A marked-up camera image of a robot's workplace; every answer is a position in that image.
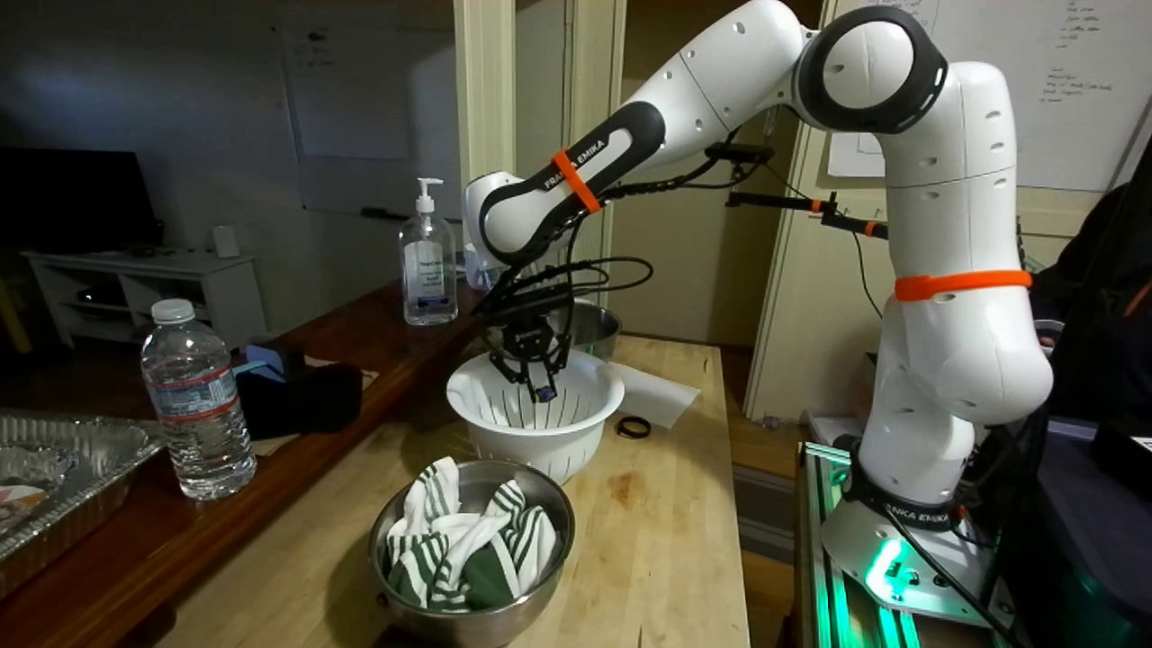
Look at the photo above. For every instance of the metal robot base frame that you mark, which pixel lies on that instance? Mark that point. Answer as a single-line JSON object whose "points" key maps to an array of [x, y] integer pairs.
{"points": [[869, 580]]}

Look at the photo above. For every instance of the white paper sheet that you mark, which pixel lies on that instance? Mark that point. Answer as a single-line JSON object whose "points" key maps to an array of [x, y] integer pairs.
{"points": [[653, 399]]}

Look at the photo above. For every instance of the black cloth bundle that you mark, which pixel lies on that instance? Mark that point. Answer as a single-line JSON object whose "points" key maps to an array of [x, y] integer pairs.
{"points": [[314, 399]]}

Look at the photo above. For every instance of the white tv stand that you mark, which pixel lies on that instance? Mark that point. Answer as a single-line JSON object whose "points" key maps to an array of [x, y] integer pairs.
{"points": [[110, 294]]}

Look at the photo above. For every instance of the clear plastic water bottle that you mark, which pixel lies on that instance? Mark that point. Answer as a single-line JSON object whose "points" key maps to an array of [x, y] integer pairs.
{"points": [[194, 402]]}

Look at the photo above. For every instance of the steel bowl at back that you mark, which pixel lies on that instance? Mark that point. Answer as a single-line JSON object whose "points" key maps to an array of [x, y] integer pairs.
{"points": [[593, 329]]}

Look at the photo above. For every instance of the white plastic colander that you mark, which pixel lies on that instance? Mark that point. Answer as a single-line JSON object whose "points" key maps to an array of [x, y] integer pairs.
{"points": [[554, 437]]}

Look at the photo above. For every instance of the blue plastic item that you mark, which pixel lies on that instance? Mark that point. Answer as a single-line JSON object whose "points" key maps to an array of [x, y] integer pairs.
{"points": [[263, 363]]}

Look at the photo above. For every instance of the black camera arm with clamps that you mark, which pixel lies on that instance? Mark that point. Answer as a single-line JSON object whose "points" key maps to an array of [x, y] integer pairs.
{"points": [[824, 211]]}

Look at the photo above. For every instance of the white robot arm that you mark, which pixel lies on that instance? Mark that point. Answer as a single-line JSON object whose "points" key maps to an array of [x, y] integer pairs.
{"points": [[902, 113]]}

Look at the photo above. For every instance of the hand sanitizer pump bottle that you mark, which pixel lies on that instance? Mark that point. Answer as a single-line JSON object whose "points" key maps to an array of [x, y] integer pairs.
{"points": [[428, 285]]}

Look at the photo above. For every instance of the steel bowl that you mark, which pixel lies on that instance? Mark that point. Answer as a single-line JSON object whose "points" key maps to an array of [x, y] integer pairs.
{"points": [[486, 627], [593, 329]]}

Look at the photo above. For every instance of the steel bowl near front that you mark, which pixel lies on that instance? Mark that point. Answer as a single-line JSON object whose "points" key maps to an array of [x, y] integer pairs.
{"points": [[486, 627]]}

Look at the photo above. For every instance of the green white striped cloth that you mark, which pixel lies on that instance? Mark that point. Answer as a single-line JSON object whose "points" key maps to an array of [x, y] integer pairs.
{"points": [[452, 559]]}

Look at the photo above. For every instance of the aluminium foil tray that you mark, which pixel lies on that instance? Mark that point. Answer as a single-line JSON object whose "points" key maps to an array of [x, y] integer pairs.
{"points": [[71, 463]]}

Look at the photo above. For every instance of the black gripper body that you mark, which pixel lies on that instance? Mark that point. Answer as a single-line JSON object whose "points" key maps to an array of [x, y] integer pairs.
{"points": [[527, 348]]}

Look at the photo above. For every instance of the black television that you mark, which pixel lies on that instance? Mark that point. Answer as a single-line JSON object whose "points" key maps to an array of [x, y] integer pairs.
{"points": [[62, 198]]}

